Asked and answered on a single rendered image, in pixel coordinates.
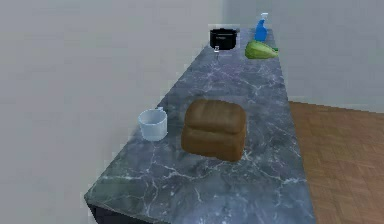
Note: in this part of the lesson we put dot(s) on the white mug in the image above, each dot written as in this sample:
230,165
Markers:
153,126

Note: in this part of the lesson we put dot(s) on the black cooking pot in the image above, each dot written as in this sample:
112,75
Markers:
222,39

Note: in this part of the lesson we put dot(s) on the blue spray bottle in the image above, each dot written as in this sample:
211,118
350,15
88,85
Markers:
261,31

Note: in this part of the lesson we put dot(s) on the green lettuce head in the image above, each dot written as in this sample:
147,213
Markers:
258,50

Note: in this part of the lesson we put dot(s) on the grey marble counter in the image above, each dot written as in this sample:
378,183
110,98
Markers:
233,180

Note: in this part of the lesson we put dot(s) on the brown bread loaf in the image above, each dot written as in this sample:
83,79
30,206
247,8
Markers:
215,130

